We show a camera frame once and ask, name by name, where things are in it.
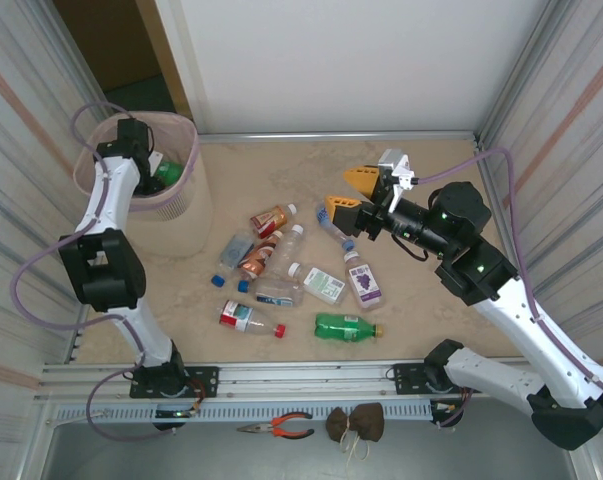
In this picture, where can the blue label water bottle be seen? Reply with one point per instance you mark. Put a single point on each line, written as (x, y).
(337, 232)

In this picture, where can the green bottle yellow cap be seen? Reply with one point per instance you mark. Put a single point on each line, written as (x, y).
(341, 327)
(171, 172)

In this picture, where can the pink mesh waste bin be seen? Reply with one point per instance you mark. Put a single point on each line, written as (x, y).
(181, 225)

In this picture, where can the purple grape label bottle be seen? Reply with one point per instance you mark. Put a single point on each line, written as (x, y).
(363, 280)

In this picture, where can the clear bottle white cap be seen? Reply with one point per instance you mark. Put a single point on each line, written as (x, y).
(287, 247)

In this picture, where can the red orange label bottle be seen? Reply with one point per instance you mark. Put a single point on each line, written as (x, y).
(268, 220)

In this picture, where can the brown orange label bottle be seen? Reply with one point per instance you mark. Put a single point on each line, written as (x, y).
(256, 260)

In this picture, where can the crushed grey bottle blue cap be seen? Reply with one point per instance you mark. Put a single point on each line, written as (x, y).
(236, 250)

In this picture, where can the clear bottle blue white label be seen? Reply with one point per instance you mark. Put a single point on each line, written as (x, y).
(276, 295)

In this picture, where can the red label bottle red cap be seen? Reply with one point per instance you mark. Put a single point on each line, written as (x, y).
(238, 316)

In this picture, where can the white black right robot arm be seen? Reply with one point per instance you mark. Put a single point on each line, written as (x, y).
(531, 335)

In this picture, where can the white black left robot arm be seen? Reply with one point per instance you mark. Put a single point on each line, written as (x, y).
(106, 195)

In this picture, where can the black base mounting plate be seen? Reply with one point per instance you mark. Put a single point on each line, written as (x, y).
(406, 376)
(208, 380)

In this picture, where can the brown cloth bundle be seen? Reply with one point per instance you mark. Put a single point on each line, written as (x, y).
(366, 420)

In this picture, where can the brown wooden door frame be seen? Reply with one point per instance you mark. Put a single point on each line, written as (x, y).
(164, 50)

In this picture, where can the wide aluminium mounting rail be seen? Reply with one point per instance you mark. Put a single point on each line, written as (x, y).
(306, 375)

